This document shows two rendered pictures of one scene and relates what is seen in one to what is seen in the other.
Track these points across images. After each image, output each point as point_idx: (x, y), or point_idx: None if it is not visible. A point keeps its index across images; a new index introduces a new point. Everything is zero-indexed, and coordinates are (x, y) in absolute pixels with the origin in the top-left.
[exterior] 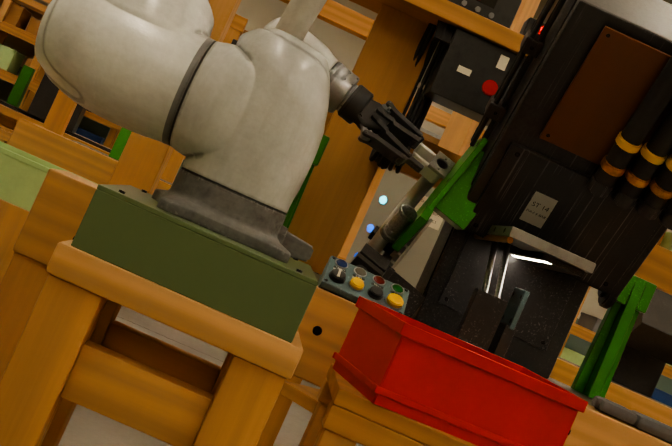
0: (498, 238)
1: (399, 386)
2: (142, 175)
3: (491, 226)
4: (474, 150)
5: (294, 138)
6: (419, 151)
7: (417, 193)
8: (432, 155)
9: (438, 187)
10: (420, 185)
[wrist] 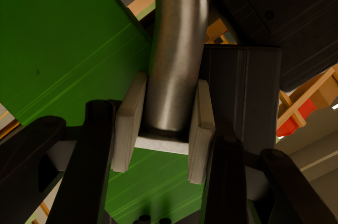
0: (16, 120)
1: None
2: None
3: None
4: (113, 218)
5: None
6: (192, 144)
7: None
8: (188, 142)
9: (114, 85)
10: (154, 30)
